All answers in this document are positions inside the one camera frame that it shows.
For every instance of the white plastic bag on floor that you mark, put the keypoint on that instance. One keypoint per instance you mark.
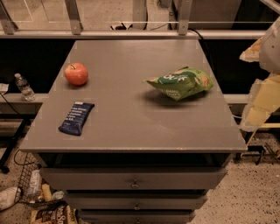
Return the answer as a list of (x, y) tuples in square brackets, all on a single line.
[(8, 197)]

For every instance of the red apple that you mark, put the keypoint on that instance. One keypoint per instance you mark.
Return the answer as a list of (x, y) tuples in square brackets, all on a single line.
[(76, 74)]

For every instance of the middle drawer front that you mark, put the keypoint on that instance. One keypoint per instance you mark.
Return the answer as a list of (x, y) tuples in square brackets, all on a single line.
[(136, 200)]

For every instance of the grey drawer cabinet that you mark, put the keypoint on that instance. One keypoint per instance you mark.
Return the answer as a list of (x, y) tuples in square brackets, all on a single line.
[(132, 125)]

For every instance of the clear plastic water bottle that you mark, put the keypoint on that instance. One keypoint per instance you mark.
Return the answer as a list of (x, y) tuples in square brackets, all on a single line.
[(24, 87)]

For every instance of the green rice chip bag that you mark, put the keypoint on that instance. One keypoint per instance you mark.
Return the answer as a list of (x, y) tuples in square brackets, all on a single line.
[(185, 82)]

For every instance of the blue rxbar blueberry bar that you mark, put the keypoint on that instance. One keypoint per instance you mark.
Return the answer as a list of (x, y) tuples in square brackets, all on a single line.
[(76, 118)]

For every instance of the bottom drawer front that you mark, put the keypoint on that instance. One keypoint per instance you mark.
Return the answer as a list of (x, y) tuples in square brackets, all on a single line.
[(137, 217)]

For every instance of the plastic bottle in basket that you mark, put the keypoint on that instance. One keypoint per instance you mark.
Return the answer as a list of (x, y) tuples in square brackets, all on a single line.
[(34, 188)]

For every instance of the brown snack bag on floor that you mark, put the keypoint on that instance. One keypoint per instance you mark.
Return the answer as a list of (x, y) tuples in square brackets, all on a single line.
[(63, 214)]

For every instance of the drawer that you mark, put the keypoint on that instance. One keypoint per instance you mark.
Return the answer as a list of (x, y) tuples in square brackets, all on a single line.
[(163, 178), (137, 217), (136, 200)]

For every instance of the yellow stand frame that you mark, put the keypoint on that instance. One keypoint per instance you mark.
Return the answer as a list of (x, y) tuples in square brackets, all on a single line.
[(257, 145)]

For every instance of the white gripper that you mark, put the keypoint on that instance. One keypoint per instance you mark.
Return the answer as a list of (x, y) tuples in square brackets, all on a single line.
[(271, 51)]

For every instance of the metal railing frame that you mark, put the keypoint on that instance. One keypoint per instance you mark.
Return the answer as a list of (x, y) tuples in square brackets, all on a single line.
[(137, 19)]

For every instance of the top drawer front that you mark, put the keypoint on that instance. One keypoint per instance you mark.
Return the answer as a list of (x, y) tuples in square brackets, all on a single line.
[(163, 178)]

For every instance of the black wire basket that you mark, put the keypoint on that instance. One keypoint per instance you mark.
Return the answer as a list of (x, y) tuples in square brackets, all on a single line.
[(45, 199)]

